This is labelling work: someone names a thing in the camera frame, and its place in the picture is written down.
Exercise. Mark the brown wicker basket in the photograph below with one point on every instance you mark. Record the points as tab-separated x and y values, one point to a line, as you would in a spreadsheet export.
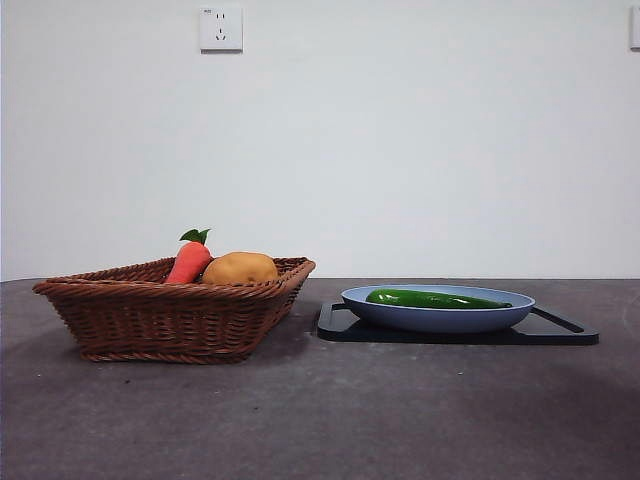
160	320

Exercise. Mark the orange toy carrot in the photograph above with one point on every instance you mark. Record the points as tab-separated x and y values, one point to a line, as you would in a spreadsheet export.
187	262

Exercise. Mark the green pepper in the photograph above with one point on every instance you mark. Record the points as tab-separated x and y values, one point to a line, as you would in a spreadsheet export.
425	299

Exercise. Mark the brown potato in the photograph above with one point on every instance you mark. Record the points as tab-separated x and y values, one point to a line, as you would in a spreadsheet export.
240	269

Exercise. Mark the white wall socket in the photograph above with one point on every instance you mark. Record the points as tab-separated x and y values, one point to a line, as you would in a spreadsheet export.
221	28

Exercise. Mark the black flat tray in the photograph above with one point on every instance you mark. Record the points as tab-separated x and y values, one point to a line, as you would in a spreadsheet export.
450	338

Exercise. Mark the blue round plate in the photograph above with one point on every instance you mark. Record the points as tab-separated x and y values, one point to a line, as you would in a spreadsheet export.
440	319

